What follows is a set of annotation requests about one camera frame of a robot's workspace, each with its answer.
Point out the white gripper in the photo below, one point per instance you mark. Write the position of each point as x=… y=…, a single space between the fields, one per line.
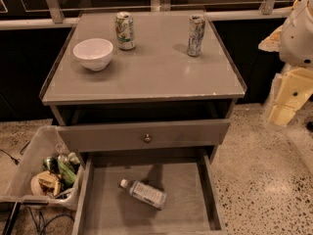
x=298 y=38

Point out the clear blue plastic bottle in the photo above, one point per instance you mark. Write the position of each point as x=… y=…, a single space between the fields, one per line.
x=144 y=193

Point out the grey drawer cabinet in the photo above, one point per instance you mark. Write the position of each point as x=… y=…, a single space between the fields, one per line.
x=155 y=81

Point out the grey open middle drawer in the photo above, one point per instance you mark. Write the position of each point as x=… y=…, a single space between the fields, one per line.
x=191 y=206

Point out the grey top drawer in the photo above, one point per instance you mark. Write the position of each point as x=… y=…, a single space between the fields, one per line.
x=144 y=135

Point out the blue white slim can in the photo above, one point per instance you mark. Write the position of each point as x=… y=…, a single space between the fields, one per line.
x=196 y=34

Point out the green white soda can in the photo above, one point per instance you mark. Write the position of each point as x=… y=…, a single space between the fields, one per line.
x=124 y=28

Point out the white ceramic bowl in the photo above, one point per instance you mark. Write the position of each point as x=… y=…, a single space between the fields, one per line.
x=94 y=54

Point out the grey metal railing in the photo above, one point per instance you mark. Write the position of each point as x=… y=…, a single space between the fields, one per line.
x=52 y=4

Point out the green chip bag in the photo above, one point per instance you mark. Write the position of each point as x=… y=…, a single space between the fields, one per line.
x=67 y=175

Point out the green can in bin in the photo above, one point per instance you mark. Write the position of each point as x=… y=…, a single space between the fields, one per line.
x=50 y=164

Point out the clear plastic storage bin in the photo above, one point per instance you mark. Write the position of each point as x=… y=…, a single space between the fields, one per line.
x=46 y=142

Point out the yellow brown snack bag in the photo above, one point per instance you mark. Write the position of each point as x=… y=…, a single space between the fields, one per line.
x=45 y=183

